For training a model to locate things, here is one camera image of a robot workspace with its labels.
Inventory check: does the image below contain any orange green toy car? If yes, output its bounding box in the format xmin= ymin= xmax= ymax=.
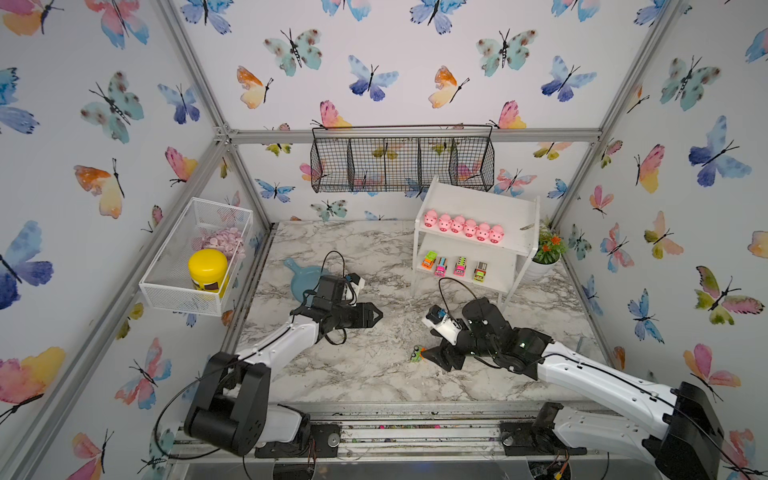
xmin=421 ymin=250 xmax=438 ymax=270

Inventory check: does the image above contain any pink teal toy bus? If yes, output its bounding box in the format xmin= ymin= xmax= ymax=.
xmin=434 ymin=257 xmax=447 ymax=277

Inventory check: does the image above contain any pink pig toy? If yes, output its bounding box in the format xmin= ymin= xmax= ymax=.
xmin=475 ymin=223 xmax=491 ymax=242
xmin=437 ymin=214 xmax=453 ymax=232
xmin=450 ymin=215 xmax=466 ymax=234
xmin=463 ymin=219 xmax=477 ymax=238
xmin=423 ymin=210 xmax=439 ymax=228

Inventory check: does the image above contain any pink toy car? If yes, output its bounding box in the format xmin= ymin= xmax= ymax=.
xmin=453 ymin=256 xmax=467 ymax=277

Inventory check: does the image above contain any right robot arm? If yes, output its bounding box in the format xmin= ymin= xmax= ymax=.
xmin=422 ymin=298 xmax=724 ymax=479

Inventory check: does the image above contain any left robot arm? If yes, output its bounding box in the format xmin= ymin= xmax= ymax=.
xmin=183 ymin=273 xmax=383 ymax=456

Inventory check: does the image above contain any teal plastic paddle plate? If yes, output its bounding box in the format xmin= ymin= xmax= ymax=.
xmin=283 ymin=258 xmax=328 ymax=302

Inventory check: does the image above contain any white two-tier shelf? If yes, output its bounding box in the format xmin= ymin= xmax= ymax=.
xmin=411 ymin=177 xmax=541 ymax=309

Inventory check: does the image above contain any pink round chips pile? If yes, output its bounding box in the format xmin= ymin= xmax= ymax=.
xmin=202 ymin=227 xmax=245 ymax=260

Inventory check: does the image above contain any yellow lidded jar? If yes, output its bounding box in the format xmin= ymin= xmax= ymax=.
xmin=188 ymin=249 xmax=229 ymax=296

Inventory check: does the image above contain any potted plant with flowers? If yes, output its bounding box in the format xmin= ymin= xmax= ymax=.
xmin=525 ymin=226 xmax=568 ymax=281

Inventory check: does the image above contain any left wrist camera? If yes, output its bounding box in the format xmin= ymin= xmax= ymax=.
xmin=343 ymin=273 xmax=365 ymax=304

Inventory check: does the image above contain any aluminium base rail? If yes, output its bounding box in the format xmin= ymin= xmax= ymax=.
xmin=173 ymin=401 xmax=673 ymax=475

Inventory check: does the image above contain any white mesh wall basket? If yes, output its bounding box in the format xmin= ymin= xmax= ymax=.
xmin=140 ymin=198 xmax=253 ymax=316

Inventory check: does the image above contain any black wire wall basket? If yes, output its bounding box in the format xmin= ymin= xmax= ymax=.
xmin=308 ymin=124 xmax=496 ymax=195

